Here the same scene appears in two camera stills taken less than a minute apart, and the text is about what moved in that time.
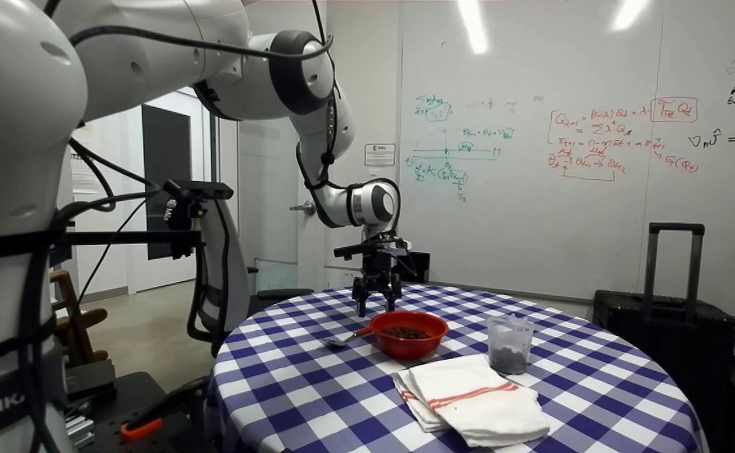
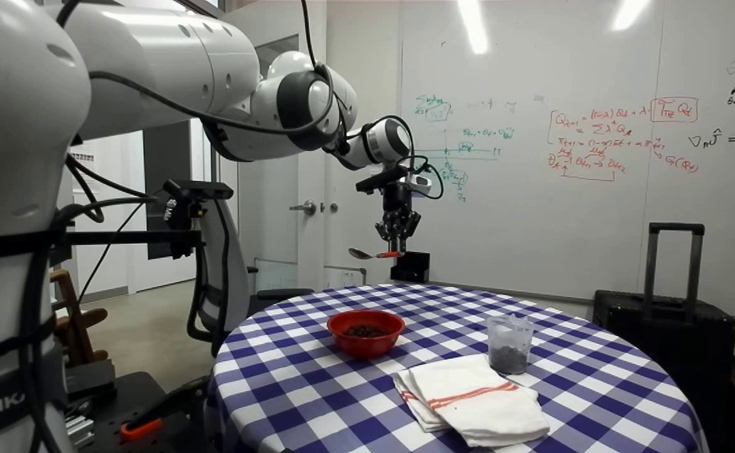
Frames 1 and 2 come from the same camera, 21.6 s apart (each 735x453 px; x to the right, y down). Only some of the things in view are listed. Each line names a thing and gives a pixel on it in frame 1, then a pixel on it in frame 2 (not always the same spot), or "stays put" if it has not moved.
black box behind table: x=413 y=267 stays put
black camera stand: x=168 y=232 stays put
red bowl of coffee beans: x=409 y=332 -> x=365 y=332
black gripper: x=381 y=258 -> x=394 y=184
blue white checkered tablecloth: x=308 y=375 stays put
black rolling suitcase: x=696 y=339 stays put
